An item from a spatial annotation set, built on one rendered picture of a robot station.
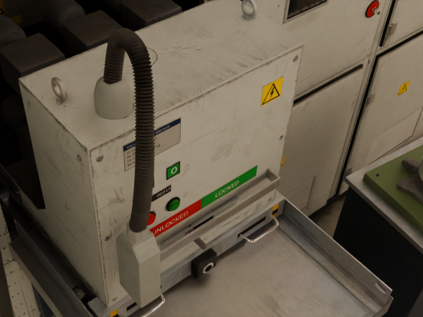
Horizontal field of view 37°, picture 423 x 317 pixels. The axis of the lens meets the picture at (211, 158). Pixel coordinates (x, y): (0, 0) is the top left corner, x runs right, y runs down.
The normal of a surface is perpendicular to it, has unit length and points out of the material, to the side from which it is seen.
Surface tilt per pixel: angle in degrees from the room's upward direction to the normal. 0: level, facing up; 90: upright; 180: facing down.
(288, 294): 0
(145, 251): 61
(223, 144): 90
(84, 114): 0
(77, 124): 0
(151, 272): 90
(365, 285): 90
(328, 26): 90
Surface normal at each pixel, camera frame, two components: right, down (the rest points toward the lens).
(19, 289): 0.64, 0.57
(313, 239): -0.77, 0.43
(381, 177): 0.08, -0.72
